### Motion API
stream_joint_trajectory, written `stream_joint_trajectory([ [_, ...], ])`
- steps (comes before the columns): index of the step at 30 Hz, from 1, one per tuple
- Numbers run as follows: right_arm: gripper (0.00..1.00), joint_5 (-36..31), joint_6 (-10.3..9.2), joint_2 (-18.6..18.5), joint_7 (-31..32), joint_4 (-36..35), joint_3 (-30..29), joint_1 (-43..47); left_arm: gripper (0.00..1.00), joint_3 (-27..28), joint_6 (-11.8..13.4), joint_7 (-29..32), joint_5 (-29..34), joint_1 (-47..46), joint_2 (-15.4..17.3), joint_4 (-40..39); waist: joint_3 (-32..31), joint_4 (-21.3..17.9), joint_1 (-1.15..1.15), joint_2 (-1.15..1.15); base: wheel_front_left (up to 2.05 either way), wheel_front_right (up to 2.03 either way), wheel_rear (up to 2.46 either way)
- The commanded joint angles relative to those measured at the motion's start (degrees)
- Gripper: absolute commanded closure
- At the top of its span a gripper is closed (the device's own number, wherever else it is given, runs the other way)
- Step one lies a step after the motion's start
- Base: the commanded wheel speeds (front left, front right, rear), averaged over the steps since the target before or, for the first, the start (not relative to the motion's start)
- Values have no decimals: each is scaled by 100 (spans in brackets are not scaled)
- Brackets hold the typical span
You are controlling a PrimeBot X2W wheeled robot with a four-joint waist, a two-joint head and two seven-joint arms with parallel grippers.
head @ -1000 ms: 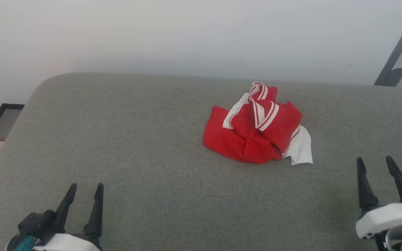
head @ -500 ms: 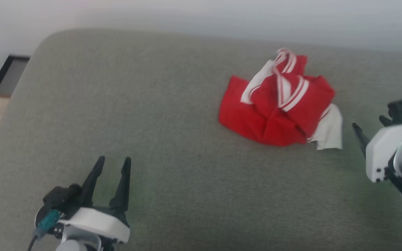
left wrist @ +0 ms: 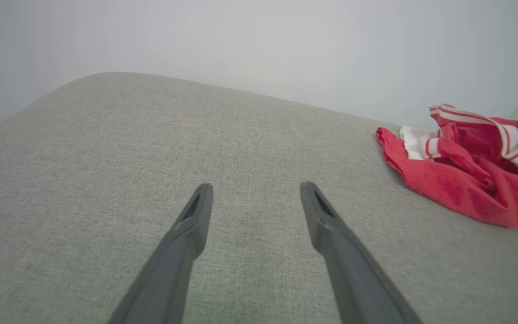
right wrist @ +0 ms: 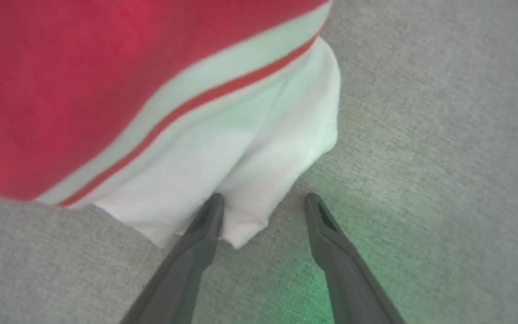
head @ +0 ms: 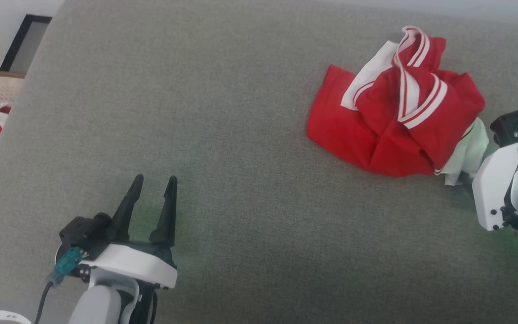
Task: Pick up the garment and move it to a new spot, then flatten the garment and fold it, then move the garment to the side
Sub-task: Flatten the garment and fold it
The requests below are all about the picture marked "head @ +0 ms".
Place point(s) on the grey fabric sofa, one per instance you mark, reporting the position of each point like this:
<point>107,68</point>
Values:
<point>223,148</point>

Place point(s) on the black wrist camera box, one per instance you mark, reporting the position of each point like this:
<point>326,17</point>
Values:
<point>508,126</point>
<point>83,231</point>

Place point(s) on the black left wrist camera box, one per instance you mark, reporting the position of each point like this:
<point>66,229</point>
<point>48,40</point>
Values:
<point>83,231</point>

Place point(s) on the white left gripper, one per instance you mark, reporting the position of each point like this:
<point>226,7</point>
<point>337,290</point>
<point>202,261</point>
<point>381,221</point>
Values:
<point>135,263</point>

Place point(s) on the small white label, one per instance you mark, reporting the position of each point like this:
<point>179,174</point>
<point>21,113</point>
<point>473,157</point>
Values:
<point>12,317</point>

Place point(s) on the black framed panel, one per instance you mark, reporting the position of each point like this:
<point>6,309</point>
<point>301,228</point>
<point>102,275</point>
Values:
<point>27,42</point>

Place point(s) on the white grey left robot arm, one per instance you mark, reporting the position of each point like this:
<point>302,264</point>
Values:
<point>99,303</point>

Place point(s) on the red and white garment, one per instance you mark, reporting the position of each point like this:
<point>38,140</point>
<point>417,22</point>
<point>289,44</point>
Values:
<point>385,135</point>

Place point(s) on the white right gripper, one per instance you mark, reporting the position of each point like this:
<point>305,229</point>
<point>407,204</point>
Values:
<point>493,184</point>

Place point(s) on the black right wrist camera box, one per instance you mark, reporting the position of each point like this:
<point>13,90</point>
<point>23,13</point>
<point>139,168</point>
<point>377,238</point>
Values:
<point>508,126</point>

